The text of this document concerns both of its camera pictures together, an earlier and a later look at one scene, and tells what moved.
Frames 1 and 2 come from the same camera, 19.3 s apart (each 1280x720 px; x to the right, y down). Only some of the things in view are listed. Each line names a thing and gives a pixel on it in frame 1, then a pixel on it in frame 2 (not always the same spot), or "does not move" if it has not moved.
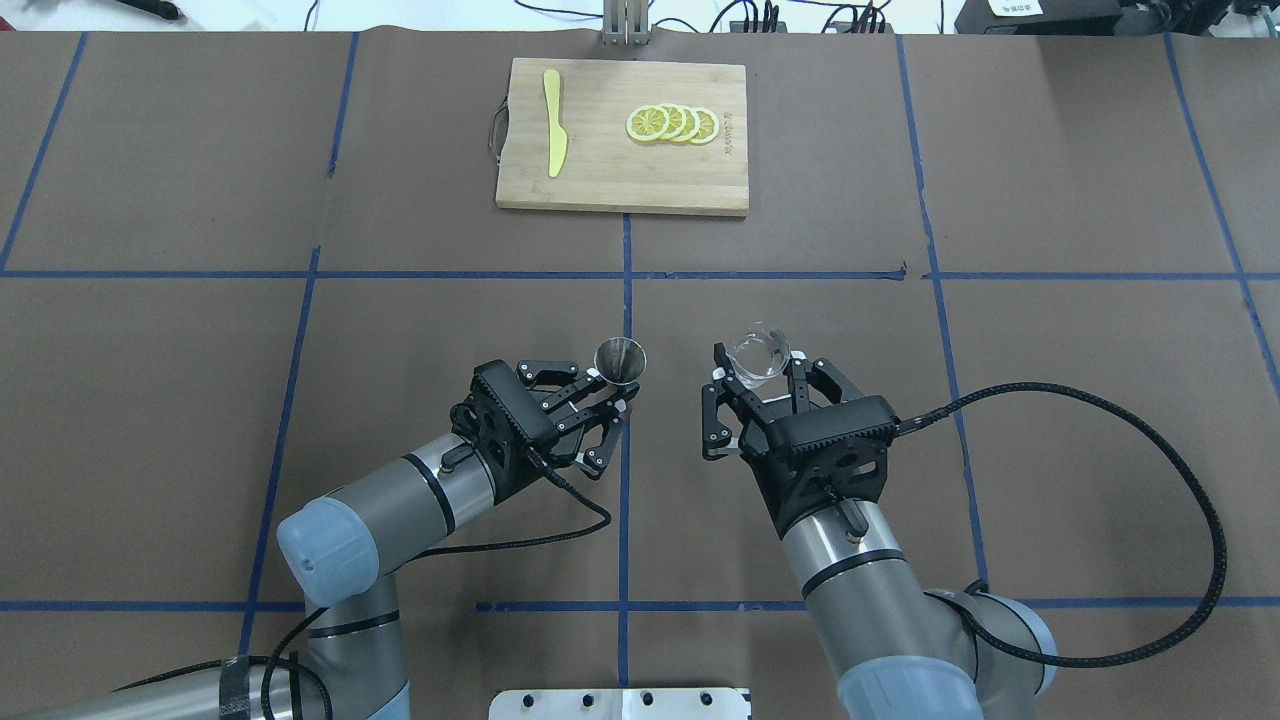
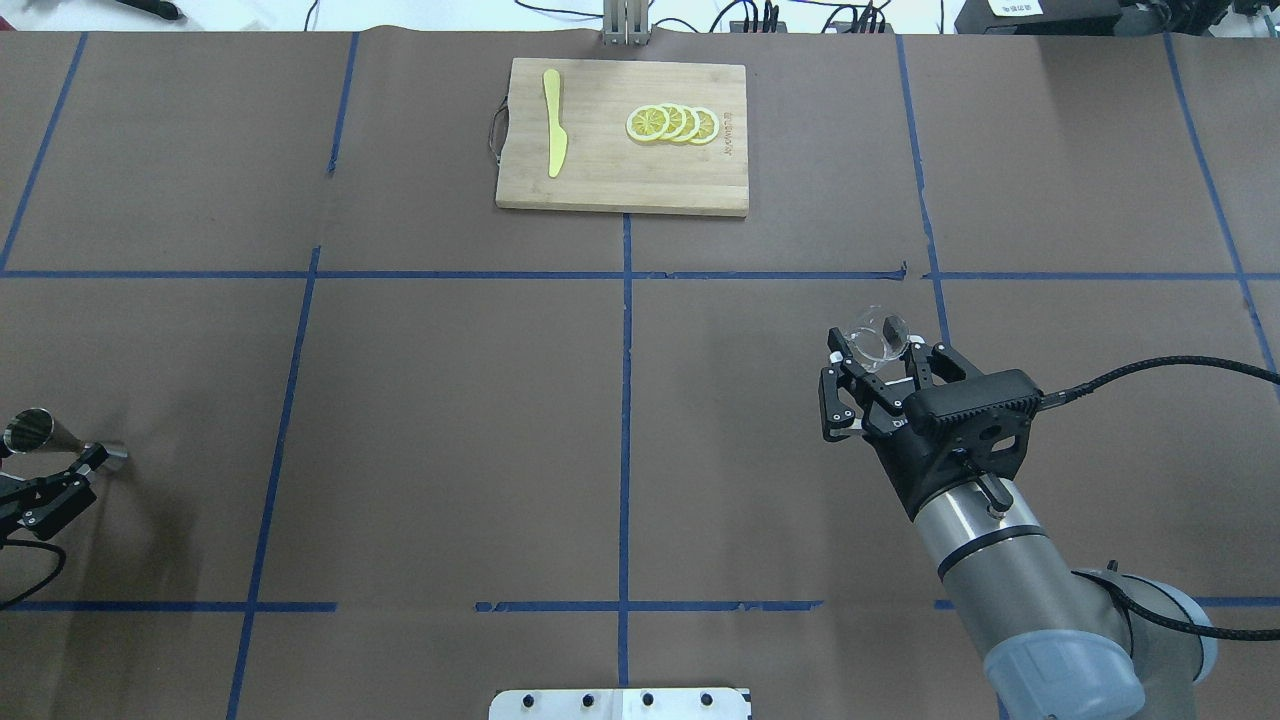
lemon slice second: x=677 y=121 does not move
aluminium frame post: x=625 y=22 does not move
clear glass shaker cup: x=758 y=352 -> x=878 y=335
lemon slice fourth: x=709 y=126 does not move
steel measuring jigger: x=620 y=361 -> x=34 y=429
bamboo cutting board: x=605 y=168 does not move
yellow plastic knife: x=558 y=138 does not move
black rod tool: x=159 y=8 does not move
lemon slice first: x=647 y=122 does not move
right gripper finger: x=727 y=387 -> x=837 y=414
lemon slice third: x=692 y=122 does not move
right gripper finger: x=803 y=372 -> x=941 y=365
